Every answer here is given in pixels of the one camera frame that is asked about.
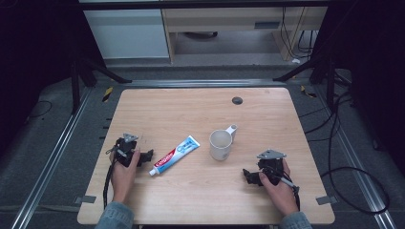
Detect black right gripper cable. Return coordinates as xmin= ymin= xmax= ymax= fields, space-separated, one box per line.
xmin=279 ymin=175 xmax=302 ymax=212

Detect aluminium floor rail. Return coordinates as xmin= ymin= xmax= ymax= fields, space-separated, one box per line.
xmin=9 ymin=87 xmax=94 ymax=229
xmin=122 ymin=78 xmax=288 ymax=89
xmin=313 ymin=85 xmax=399 ymax=229

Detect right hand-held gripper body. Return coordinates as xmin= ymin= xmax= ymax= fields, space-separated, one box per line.
xmin=256 ymin=148 xmax=288 ymax=187

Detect grey tape patch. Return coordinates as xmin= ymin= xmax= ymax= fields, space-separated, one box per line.
xmin=315 ymin=195 xmax=338 ymax=206
xmin=74 ymin=195 xmax=97 ymax=205

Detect thin black floor cable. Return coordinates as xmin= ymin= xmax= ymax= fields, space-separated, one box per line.
xmin=24 ymin=99 xmax=53 ymax=125

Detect long black floor cable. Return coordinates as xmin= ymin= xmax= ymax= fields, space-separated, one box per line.
xmin=319 ymin=91 xmax=392 ymax=216

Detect black metal stand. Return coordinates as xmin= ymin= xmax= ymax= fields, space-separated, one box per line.
xmin=70 ymin=56 xmax=133 ymax=115
xmin=272 ymin=53 xmax=352 ymax=111

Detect white cabinet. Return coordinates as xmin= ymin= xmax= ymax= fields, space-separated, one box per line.
xmin=83 ymin=9 xmax=170 ymax=60

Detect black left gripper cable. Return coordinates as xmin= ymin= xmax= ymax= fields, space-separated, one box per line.
xmin=102 ymin=157 xmax=117 ymax=210

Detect black hanging desk cables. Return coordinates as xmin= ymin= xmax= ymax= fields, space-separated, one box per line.
xmin=280 ymin=7 xmax=319 ymax=60

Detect blue white red toothpaste tube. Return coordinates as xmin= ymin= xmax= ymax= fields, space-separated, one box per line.
xmin=148 ymin=135 xmax=202 ymax=177

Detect white cup with handle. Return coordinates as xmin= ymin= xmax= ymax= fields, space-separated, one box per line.
xmin=208 ymin=123 xmax=239 ymax=162

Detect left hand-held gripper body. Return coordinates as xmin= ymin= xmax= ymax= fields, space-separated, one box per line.
xmin=105 ymin=133 xmax=141 ymax=168

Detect person's right hand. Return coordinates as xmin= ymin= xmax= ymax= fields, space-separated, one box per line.
xmin=258 ymin=157 xmax=301 ymax=218

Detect yellow black floor tape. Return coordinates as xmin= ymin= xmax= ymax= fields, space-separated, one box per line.
xmin=101 ymin=86 xmax=115 ymax=103
xmin=300 ymin=85 xmax=318 ymax=99

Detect person's left hand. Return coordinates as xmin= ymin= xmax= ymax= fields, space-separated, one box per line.
xmin=109 ymin=148 xmax=142 ymax=205

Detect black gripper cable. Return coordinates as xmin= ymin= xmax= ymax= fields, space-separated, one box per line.
xmin=102 ymin=157 xmax=117 ymax=210
xmin=279 ymin=175 xmax=302 ymax=212

